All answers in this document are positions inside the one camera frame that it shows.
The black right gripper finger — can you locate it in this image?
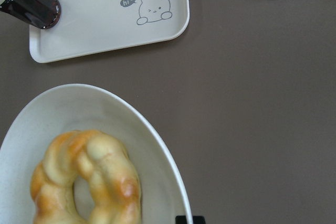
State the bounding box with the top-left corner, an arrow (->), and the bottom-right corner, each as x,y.
175,215 -> 206,224

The tea bottle on tray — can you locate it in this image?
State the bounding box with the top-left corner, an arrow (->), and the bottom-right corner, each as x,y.
1,0 -> 61,29

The cream rabbit tray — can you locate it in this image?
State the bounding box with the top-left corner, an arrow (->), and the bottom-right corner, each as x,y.
29,0 -> 190,63

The white round plate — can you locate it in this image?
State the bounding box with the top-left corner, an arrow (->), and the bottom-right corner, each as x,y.
1,84 -> 192,223

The braided glazed donut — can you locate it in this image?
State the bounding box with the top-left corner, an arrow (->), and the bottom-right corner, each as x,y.
30,130 -> 141,223

